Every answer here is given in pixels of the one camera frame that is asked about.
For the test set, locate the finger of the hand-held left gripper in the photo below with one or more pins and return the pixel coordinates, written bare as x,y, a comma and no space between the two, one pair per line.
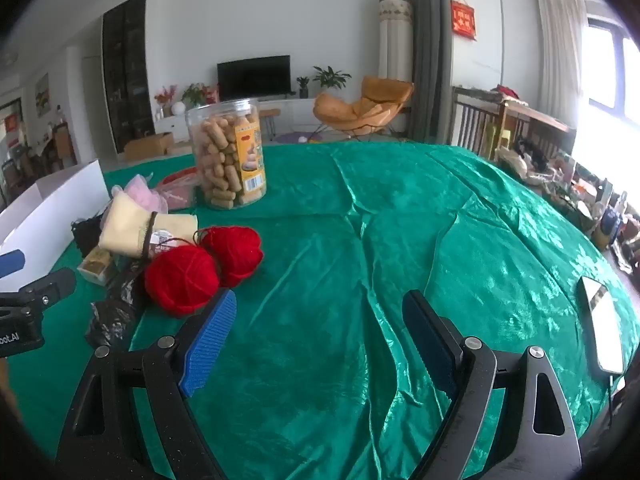
55,282
11,262

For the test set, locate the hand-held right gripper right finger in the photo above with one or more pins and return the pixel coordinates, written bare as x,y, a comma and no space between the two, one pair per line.
430,345

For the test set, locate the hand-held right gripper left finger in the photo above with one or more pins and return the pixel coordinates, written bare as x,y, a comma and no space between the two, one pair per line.
210,345

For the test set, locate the red yarn ball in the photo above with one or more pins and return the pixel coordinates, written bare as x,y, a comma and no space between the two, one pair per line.
180,280
237,255

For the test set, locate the white cardboard box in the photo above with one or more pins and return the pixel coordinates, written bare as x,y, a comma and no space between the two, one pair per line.
50,200

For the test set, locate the beige sponge pair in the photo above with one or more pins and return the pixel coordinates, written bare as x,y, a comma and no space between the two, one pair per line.
125,225

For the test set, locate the pink mesh bath pouf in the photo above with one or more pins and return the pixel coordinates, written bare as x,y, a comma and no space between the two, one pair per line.
142,195

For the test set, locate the red snack packet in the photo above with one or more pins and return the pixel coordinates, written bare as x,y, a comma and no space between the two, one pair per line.
177,175

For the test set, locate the black plastic bag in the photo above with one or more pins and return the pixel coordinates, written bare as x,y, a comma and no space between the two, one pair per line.
117,305

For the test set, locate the green velvet tablecloth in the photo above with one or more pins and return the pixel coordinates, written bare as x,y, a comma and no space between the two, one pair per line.
325,260

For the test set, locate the pink packaged cloth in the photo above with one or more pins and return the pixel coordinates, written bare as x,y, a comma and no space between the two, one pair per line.
177,195

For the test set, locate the brown cardboard box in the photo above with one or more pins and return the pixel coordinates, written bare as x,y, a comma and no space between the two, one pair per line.
147,146

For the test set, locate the smartphone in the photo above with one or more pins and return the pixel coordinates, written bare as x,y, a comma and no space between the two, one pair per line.
602,325

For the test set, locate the clear plastic snack jar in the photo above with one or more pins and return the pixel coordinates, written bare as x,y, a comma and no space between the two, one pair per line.
220,160

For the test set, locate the pile of household clutter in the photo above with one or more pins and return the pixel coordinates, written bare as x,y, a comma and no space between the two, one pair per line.
575,195

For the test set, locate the white round lamp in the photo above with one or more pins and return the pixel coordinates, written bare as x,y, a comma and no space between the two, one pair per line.
178,109

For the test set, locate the red flowers in vase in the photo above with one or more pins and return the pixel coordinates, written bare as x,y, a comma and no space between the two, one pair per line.
165,100

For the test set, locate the dark glass cabinet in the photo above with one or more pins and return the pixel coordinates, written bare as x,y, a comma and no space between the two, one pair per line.
127,75

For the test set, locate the purple floor mat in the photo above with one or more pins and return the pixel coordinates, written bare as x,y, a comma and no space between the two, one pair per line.
292,137

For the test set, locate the wooden slatted rack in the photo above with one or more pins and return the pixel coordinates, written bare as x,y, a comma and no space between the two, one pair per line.
480,120

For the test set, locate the green and red houseplant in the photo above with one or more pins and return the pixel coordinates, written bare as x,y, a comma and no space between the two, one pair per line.
197,94

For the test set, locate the wooden stool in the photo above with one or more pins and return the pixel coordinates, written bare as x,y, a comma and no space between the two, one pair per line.
269,112

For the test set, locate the white tv cabinet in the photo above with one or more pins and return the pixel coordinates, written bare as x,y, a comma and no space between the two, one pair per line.
295,112

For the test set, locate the orange lounge chair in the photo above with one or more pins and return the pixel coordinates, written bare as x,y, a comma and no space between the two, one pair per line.
365,105

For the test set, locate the black television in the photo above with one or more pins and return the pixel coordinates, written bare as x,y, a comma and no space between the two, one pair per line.
252,77

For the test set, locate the small plant in dark pot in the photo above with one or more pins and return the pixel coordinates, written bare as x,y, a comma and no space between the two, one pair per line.
303,90

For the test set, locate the large green potted plant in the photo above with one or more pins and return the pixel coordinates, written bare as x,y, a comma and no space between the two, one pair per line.
330,77

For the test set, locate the grey curtain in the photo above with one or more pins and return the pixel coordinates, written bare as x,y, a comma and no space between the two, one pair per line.
425,50

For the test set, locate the standing air conditioner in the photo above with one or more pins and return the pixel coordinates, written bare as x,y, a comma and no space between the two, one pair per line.
395,40

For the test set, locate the white curtain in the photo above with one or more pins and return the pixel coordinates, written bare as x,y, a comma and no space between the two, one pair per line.
560,55

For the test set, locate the window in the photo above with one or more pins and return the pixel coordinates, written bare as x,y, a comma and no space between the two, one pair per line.
607,65

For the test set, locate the framed wall picture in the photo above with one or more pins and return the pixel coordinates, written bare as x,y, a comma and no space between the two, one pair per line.
42,92

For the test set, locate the red wall hanging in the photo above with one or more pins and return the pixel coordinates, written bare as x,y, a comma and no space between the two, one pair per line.
463,19

